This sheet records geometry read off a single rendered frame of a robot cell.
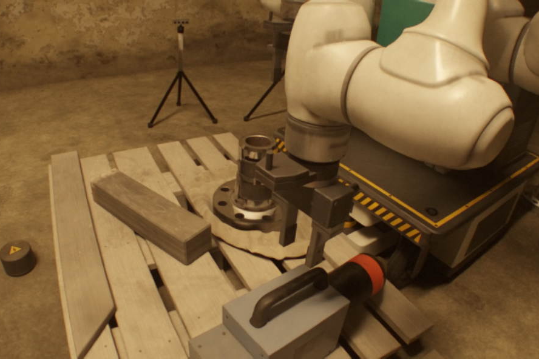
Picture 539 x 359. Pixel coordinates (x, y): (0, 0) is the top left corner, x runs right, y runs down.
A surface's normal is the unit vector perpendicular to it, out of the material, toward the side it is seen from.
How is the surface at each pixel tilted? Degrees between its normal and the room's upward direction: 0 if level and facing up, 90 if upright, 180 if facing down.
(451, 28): 37
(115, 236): 0
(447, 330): 0
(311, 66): 87
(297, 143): 90
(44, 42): 90
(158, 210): 0
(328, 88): 94
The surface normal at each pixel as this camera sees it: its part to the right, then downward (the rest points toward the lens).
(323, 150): 0.07, 0.51
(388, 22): -0.81, 0.25
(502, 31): -0.64, 0.11
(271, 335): 0.07, -0.86
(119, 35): 0.48, 0.48
